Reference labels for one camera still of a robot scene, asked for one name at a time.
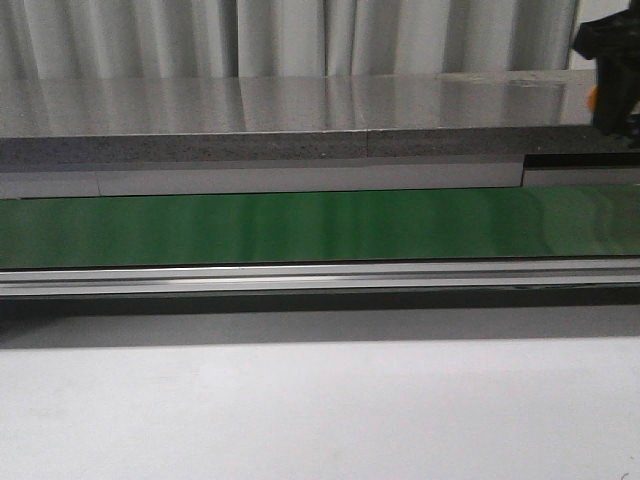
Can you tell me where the aluminium front conveyor rail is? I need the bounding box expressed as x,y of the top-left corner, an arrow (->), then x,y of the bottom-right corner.
1,257 -> 639,299

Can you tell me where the white pleated curtain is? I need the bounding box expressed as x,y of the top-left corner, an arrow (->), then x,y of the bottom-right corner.
1,0 -> 626,80

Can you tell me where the yellow push button switch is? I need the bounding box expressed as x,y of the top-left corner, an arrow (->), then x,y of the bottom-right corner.
587,87 -> 639,149

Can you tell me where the green conveyor belt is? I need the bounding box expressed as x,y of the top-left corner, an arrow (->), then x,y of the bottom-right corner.
1,185 -> 639,270

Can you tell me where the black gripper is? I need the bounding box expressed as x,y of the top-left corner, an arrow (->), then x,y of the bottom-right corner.
572,9 -> 639,136

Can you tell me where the grey rear conveyor guide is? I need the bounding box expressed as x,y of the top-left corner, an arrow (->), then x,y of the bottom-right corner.
1,151 -> 639,199

